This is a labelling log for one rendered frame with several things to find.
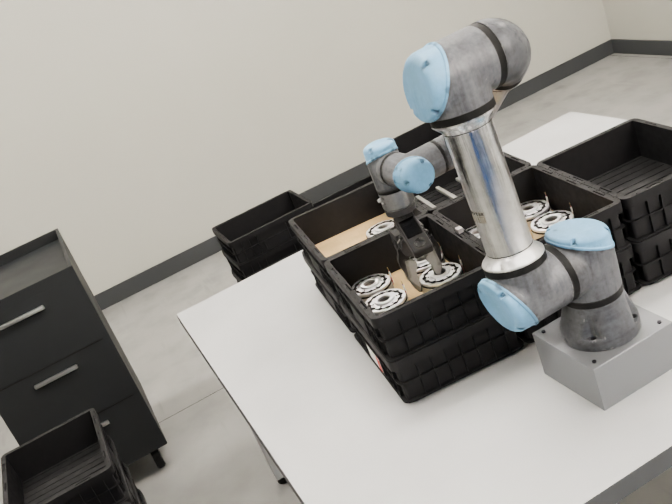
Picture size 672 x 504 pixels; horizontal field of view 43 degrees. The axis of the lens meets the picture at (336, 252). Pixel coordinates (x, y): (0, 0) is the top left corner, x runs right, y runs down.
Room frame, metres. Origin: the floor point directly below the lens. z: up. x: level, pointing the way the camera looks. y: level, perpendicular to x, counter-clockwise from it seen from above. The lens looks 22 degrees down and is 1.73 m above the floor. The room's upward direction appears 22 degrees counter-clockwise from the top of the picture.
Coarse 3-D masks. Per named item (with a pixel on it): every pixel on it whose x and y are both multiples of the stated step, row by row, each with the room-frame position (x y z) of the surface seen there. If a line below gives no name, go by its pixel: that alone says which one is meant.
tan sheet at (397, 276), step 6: (402, 270) 1.94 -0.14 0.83; (396, 276) 1.92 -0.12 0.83; (402, 276) 1.91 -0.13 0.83; (396, 282) 1.89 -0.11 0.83; (402, 282) 1.88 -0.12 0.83; (408, 282) 1.86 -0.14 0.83; (396, 288) 1.86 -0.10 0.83; (402, 288) 1.85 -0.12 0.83; (408, 288) 1.83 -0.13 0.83; (414, 288) 1.82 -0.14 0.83; (408, 294) 1.80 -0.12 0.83; (414, 294) 1.79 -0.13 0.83; (420, 294) 1.78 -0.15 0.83
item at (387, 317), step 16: (464, 240) 1.75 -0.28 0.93; (336, 256) 1.94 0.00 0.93; (336, 272) 1.85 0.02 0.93; (480, 272) 1.59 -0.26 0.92; (352, 288) 1.74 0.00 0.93; (448, 288) 1.57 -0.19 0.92; (464, 288) 1.58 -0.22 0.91; (400, 304) 1.57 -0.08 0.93; (416, 304) 1.56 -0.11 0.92; (368, 320) 1.59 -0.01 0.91; (384, 320) 1.55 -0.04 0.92
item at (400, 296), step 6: (378, 294) 1.80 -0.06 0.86; (396, 294) 1.76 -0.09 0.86; (402, 294) 1.75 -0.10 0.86; (372, 300) 1.78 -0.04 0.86; (396, 300) 1.73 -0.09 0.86; (402, 300) 1.72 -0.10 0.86; (372, 306) 1.75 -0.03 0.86; (378, 306) 1.74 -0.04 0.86; (384, 306) 1.73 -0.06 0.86; (390, 306) 1.72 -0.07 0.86; (378, 312) 1.71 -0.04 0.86
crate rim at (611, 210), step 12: (528, 168) 2.01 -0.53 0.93; (540, 168) 1.98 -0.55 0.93; (564, 180) 1.86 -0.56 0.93; (588, 192) 1.75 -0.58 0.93; (600, 192) 1.72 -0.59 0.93; (612, 204) 1.64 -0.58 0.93; (444, 216) 1.92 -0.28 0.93; (588, 216) 1.63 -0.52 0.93; (600, 216) 1.63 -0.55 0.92; (612, 216) 1.63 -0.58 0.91; (480, 240) 1.72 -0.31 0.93; (540, 240) 1.61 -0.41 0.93
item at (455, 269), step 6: (444, 264) 1.82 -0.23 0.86; (450, 264) 1.80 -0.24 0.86; (456, 264) 1.79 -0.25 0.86; (426, 270) 1.82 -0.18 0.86; (450, 270) 1.77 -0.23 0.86; (456, 270) 1.77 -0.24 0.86; (420, 276) 1.80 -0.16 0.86; (426, 276) 1.79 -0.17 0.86; (450, 276) 1.75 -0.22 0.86; (456, 276) 1.74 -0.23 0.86; (420, 282) 1.78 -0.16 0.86; (426, 282) 1.77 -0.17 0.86; (432, 282) 1.76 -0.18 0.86; (438, 282) 1.74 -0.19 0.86; (444, 282) 1.73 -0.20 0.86
